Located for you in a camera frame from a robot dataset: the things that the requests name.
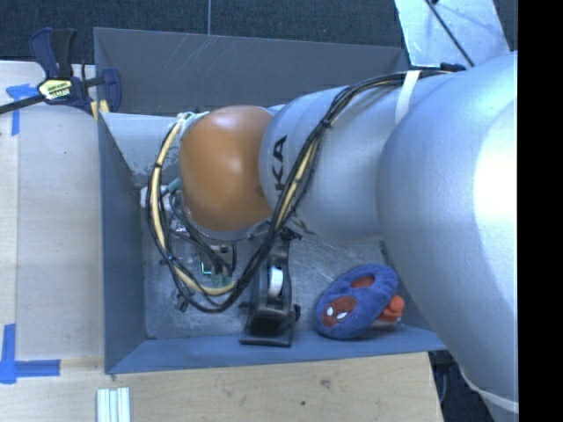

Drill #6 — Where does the white and green plastic thing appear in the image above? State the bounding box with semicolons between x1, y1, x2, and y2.
139;178;182;212

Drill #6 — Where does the grey metal bin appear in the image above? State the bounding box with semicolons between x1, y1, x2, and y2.
92;26;450;375

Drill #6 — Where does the blue and red plush slipper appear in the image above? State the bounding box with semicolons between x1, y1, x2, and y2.
314;263;399;340

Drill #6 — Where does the orange toy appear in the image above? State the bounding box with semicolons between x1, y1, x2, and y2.
374;295;406;325

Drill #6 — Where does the pale wood board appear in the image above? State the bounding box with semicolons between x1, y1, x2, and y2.
15;102;106;362

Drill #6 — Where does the black tape dispenser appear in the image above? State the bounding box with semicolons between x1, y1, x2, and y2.
238;235;303;349

